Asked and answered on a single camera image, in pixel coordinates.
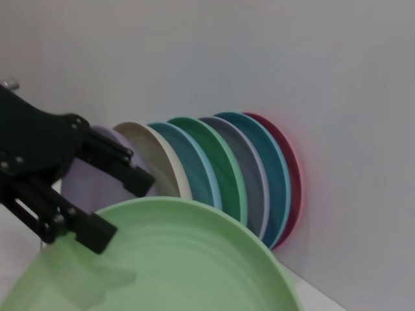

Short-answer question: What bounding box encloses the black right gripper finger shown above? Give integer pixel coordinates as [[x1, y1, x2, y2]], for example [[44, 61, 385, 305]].
[[0, 174, 117, 255], [64, 113, 156, 199]]

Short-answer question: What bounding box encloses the light green plate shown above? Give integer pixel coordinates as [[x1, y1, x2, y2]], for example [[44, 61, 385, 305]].
[[0, 197, 304, 311]]

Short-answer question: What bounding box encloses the lavender purple plate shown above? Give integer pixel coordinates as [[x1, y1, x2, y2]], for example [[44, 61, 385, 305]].
[[60, 125, 154, 214]]

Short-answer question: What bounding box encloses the beige plate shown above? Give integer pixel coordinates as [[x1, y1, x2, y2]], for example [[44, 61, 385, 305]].
[[113, 121, 194, 202]]

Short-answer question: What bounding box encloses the light blue plate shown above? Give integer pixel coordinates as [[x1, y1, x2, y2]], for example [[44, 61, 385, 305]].
[[147, 122, 224, 211]]

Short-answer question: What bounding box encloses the dark green plate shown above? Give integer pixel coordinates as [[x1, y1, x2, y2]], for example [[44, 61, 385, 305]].
[[167, 116, 249, 227]]

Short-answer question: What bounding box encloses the grey plate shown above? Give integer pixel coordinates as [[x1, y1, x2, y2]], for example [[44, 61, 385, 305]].
[[197, 116, 270, 241]]

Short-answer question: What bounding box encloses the dark teal plate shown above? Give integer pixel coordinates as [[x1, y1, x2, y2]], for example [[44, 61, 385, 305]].
[[213, 111, 292, 249]]

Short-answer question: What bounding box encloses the maroon red plate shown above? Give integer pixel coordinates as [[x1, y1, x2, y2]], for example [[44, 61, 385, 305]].
[[241, 112, 306, 251]]

